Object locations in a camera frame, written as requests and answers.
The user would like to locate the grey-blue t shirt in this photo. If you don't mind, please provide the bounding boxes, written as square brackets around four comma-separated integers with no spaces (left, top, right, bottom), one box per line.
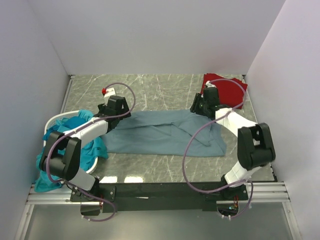
[102,109,227,158]

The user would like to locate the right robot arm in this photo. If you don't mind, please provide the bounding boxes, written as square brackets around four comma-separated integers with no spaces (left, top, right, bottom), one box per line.
[182,86,276,194]

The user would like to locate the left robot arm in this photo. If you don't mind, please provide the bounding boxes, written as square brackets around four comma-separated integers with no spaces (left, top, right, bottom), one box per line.
[38,95,131,199]

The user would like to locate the teal t shirts pile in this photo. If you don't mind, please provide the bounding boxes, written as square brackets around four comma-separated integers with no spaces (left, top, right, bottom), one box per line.
[34,109,108,193]

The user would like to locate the red folded t shirt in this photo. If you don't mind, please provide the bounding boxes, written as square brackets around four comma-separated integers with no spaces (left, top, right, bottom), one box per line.
[213,77,248,107]

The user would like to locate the white laundry basket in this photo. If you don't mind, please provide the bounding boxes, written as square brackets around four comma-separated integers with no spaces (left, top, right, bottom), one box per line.
[43,109,108,174]

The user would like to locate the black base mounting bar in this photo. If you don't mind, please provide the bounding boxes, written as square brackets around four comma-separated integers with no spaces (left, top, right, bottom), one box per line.
[70,182,249,217]

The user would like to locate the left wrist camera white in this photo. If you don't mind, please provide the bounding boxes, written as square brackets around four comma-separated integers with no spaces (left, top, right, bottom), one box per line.
[101,87,117,99]

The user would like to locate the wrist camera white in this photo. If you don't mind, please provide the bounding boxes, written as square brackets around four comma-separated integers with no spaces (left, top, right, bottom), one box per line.
[101,87,117,99]
[205,81,216,88]

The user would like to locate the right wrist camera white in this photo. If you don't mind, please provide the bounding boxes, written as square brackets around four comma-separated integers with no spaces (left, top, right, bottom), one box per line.
[205,81,216,88]

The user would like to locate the aluminium frame rail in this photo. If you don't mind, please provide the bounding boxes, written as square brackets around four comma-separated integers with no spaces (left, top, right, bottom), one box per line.
[25,182,291,205]

